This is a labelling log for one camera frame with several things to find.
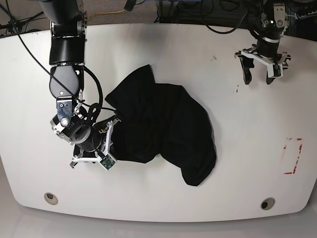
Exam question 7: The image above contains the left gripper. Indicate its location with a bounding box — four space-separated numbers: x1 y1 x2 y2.
234 37 291 85

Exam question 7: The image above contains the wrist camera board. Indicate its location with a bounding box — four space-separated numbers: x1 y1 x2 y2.
99 155 116 171
273 64 283 78

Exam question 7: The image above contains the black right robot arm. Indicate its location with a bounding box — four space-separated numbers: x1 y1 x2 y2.
39 0 119 171

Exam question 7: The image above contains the red tape rectangle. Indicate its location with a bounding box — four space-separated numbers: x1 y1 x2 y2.
281 138 303 175

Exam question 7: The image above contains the left table grommet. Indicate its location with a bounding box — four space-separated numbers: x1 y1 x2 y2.
44 192 58 205

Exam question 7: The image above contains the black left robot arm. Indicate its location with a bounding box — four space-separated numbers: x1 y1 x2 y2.
235 1 291 85

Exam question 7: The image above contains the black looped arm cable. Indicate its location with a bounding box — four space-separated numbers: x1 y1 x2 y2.
81 66 117 124

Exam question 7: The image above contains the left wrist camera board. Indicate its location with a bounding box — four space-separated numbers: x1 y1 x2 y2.
273 64 283 78

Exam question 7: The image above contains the black T-shirt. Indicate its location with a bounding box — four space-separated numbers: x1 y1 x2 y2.
105 65 217 186

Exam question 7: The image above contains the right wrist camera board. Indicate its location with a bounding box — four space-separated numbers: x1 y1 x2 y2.
99 155 116 171

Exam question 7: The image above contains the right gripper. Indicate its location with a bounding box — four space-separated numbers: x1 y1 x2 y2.
51 116 121 168

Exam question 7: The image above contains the right table grommet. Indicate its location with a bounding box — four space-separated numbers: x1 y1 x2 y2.
261 197 275 210

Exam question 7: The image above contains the table grommet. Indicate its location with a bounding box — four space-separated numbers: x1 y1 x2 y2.
261 197 275 210
44 192 58 205

